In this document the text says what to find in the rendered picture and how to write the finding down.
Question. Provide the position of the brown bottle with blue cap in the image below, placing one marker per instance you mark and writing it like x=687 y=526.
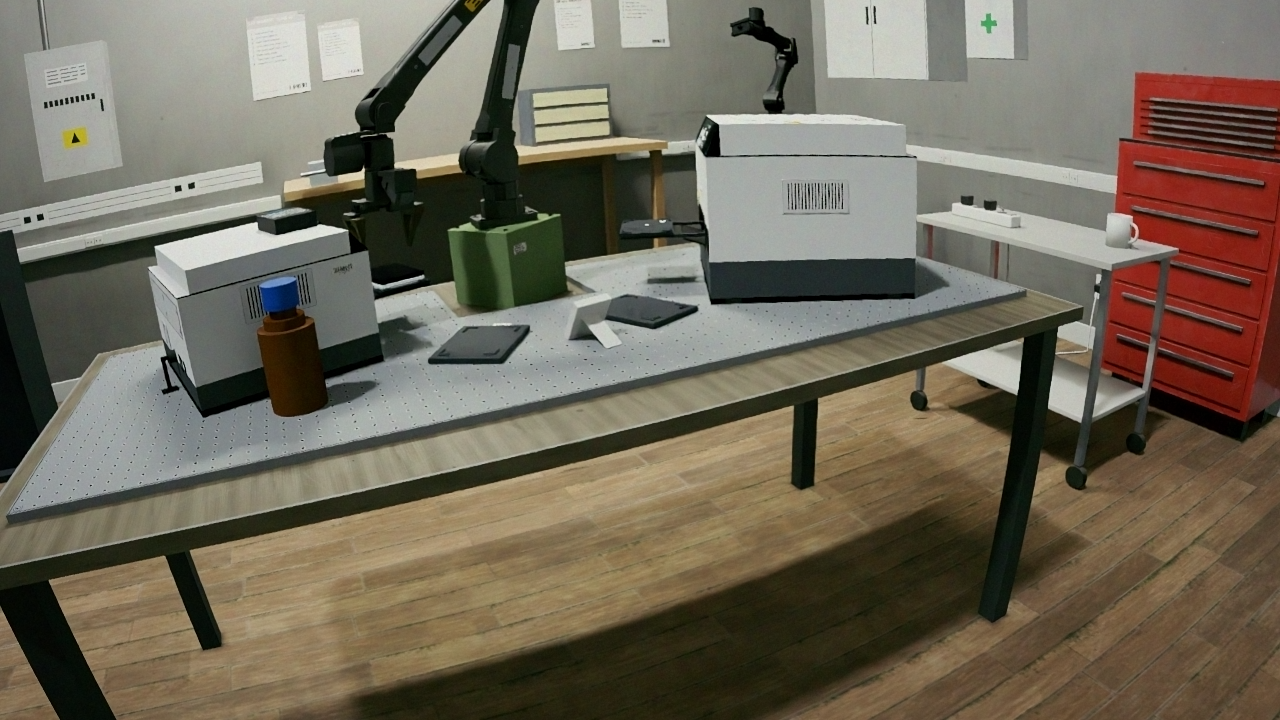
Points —
x=290 y=352

